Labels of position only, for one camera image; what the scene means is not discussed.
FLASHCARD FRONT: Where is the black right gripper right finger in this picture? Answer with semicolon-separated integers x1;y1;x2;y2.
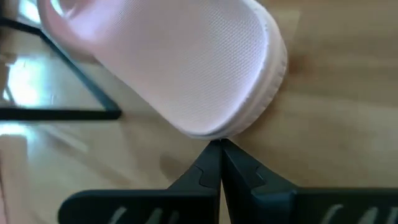
222;139;398;224

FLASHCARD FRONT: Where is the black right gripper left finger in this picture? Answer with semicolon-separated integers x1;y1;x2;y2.
58;139;222;224

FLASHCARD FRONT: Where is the pink rubber slide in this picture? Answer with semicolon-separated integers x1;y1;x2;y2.
37;0;289;140

